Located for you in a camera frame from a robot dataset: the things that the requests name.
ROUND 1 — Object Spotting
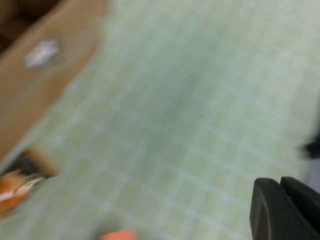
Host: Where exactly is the orange foam cube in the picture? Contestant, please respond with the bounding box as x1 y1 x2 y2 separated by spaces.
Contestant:
99 229 138 240

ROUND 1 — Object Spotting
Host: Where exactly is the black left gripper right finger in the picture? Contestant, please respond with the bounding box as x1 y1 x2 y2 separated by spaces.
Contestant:
280 176 320 233

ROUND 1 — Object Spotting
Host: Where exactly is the white label with red writing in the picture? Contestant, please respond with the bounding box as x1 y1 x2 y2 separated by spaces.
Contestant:
23 37 61 70

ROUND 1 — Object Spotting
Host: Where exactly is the cardboard box without print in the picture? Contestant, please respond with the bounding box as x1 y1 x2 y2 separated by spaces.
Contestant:
0 0 108 161

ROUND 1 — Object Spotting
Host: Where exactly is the small brown snack packet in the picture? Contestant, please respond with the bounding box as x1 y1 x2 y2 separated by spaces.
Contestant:
0 147 61 216

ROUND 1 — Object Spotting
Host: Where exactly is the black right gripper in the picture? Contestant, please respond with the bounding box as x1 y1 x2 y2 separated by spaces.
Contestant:
298 138 320 161

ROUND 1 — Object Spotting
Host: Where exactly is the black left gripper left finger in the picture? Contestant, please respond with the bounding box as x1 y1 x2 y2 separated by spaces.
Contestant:
249 177 320 240

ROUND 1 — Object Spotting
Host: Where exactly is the green checked tablecloth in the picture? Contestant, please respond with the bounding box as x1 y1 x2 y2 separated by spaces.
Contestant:
0 0 320 240

